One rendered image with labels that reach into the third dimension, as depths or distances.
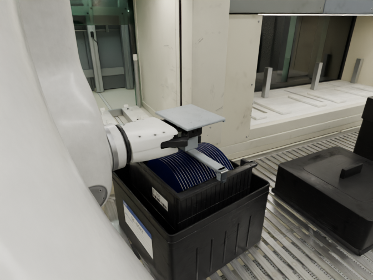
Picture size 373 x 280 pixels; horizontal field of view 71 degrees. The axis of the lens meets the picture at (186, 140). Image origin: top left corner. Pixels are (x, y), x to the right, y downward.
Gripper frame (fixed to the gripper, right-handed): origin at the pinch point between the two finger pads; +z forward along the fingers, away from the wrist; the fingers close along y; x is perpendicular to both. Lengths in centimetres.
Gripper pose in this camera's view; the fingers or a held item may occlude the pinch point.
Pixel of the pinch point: (187, 125)
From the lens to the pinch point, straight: 56.3
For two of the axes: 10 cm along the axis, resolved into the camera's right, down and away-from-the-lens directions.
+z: 8.1, -2.5, 5.3
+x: 0.0, -9.0, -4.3
